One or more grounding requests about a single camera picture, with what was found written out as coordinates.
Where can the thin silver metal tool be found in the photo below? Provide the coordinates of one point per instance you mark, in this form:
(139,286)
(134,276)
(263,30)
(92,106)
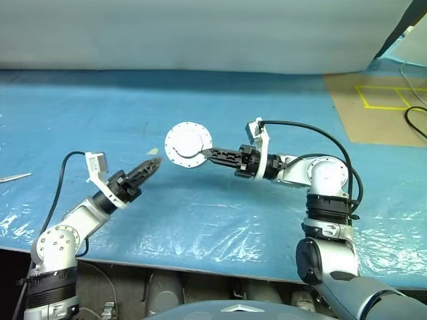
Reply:
(15,176)

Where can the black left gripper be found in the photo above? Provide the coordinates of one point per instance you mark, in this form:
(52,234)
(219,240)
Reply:
(121,186)

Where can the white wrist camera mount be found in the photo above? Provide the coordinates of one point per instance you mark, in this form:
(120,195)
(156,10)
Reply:
(263,146)
(100,181)

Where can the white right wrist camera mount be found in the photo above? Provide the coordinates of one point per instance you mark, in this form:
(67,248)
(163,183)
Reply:
(263,146)

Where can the blue plastic table cover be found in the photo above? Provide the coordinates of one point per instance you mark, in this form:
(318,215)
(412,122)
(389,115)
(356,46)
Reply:
(116,106)

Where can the round grey motor lid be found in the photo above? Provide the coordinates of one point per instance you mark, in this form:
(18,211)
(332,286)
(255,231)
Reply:
(187,140)

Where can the black upright post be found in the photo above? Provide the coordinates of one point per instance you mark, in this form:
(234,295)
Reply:
(400,26)

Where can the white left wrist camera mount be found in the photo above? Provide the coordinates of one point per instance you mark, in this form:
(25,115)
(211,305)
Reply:
(100,181)

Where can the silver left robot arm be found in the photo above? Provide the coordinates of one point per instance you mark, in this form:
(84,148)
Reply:
(80,216)

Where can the grey-blue robot torso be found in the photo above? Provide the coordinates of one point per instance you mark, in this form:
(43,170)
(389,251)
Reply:
(233,311)

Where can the yellow tape outline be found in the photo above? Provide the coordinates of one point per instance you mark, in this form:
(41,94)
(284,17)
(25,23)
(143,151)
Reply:
(365,101)

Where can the brown cardboard sheet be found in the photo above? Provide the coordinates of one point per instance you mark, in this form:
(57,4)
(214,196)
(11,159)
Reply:
(370,123)

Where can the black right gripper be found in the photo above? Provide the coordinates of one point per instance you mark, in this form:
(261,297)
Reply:
(249,163)

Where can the white backdrop panel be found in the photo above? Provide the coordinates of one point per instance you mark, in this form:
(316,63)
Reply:
(200,33)

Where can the grey rounded cylinder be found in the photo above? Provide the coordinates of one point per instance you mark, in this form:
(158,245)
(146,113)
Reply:
(165,293)
(262,291)

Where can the small white rounded part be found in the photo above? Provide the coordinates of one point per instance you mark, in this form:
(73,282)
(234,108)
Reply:
(303,301)

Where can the small beige tape scrap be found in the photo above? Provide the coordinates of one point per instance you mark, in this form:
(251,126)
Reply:
(153,151)

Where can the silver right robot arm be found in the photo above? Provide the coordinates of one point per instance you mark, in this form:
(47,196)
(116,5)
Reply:
(327,176)

